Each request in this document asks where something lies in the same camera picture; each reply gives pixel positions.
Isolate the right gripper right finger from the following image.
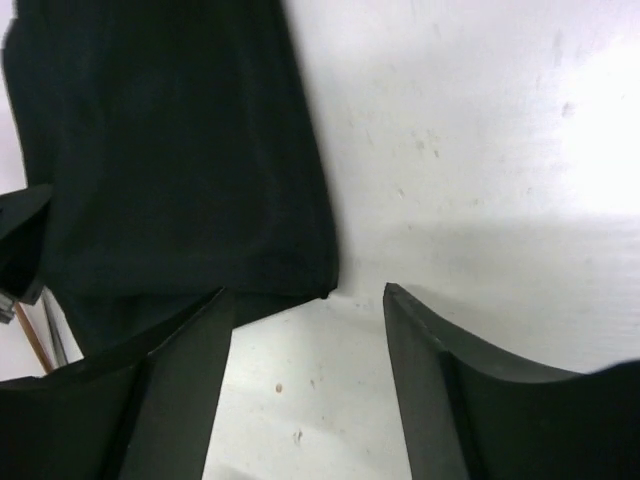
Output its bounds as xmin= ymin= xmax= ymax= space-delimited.
xmin=383 ymin=283 xmax=639 ymax=479

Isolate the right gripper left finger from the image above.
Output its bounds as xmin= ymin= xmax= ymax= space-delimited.
xmin=1 ymin=290 xmax=234 ymax=479

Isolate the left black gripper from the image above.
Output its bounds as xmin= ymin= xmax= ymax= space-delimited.
xmin=1 ymin=184 xmax=52 ymax=305

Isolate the black cloth placemat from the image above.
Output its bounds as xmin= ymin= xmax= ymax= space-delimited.
xmin=2 ymin=1 xmax=339 ymax=355

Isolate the silver knife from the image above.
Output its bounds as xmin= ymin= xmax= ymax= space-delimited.
xmin=41 ymin=289 xmax=69 ymax=367

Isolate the copper fork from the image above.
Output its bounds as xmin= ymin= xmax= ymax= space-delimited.
xmin=14 ymin=303 xmax=53 ymax=374

